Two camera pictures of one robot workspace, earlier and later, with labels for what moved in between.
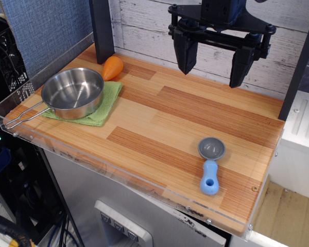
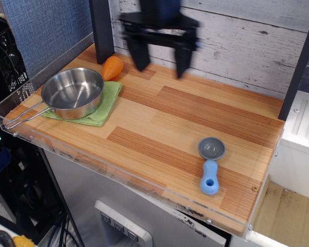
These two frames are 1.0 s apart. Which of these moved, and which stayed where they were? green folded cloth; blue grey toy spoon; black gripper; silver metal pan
Moved: black gripper
Stayed: green folded cloth; blue grey toy spoon; silver metal pan
